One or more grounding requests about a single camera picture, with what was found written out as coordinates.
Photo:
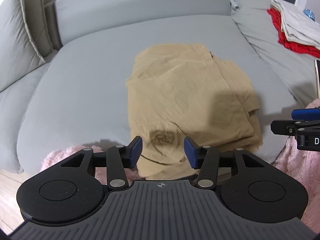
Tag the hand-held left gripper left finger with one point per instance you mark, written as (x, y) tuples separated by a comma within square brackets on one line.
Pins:
[(136, 152)]

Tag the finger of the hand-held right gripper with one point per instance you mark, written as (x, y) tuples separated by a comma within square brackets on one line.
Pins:
[(285, 127), (305, 114)]

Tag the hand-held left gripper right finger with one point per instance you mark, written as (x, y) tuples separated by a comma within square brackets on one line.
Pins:
[(190, 155)]

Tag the khaki pants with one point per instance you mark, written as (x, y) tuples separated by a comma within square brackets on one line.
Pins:
[(187, 92)]

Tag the smartphone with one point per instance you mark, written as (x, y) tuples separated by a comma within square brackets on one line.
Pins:
[(318, 77)]

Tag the red garment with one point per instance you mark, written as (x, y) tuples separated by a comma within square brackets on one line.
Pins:
[(300, 48)]

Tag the off-white folded garment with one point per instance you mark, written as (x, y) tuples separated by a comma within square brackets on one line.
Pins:
[(297, 27)]

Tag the grey sofa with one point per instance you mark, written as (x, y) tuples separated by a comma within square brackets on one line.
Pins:
[(87, 80)]

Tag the taupe cushion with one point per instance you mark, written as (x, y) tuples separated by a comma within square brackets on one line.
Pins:
[(45, 17)]

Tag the light grey piped cushion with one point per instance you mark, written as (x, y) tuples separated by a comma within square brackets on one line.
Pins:
[(15, 30)]

